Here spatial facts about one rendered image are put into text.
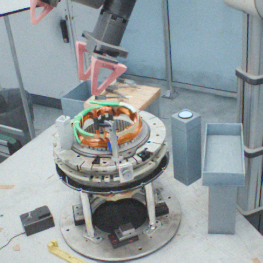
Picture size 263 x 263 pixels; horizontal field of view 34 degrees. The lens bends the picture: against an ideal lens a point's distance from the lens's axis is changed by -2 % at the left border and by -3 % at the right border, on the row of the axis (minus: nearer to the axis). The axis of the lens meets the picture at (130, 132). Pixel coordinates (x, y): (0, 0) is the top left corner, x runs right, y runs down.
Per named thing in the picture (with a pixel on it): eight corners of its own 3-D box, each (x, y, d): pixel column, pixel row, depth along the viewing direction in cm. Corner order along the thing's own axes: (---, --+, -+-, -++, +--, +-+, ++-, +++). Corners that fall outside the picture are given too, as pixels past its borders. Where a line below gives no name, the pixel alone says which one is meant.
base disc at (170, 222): (35, 234, 135) (34, 232, 135) (103, 168, 163) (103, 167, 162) (142, 279, 116) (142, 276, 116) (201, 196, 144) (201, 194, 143)
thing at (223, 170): (239, 253, 122) (245, 173, 108) (201, 251, 124) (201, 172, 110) (238, 198, 143) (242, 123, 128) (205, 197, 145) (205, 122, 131)
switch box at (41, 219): (22, 225, 141) (17, 212, 138) (50, 215, 144) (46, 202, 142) (26, 236, 136) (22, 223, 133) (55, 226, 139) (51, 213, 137)
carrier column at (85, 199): (87, 238, 131) (75, 183, 120) (91, 233, 132) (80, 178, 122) (93, 240, 129) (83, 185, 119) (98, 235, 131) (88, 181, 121)
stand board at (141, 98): (84, 109, 151) (83, 103, 150) (112, 86, 165) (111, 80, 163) (135, 118, 142) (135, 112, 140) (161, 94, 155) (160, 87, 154)
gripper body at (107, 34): (95, 53, 79) (109, 14, 77) (79, 38, 87) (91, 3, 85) (126, 61, 82) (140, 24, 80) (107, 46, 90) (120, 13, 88)
